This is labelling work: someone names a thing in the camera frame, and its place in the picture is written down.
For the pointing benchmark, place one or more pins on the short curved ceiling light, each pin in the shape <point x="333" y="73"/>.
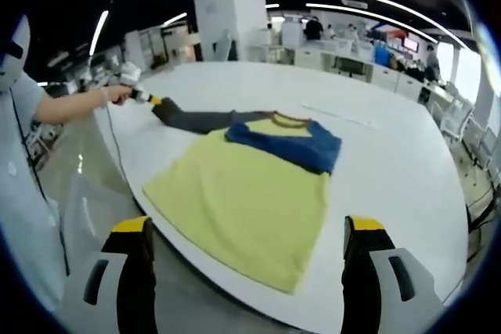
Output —
<point x="352" y="10"/>

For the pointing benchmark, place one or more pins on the white chest device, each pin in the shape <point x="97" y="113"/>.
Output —
<point x="11" y="76"/>

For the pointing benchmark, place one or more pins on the yellow raglan garment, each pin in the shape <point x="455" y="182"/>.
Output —
<point x="242" y="201"/>

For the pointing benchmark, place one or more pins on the person's left hand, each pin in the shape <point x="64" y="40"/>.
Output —
<point x="117" y="96"/>

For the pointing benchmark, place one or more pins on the white office chair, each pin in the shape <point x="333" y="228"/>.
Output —
<point x="486" y="148"/>
<point x="457" y="119"/>

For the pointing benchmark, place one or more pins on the person in light shirt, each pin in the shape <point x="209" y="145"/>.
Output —
<point x="23" y="193"/>

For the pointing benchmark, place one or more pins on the blue storage container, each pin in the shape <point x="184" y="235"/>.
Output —
<point x="383" y="54"/>

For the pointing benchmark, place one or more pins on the white cabinet row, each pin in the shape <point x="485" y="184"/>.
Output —
<point x="352" y="64"/>

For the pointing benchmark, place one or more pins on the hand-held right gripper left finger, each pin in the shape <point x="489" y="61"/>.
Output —
<point x="137" y="279"/>

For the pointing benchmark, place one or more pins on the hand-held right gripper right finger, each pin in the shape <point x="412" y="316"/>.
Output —
<point x="360" y="279"/>

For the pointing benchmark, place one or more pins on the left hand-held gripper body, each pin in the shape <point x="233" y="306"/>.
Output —
<point x="129" y="76"/>

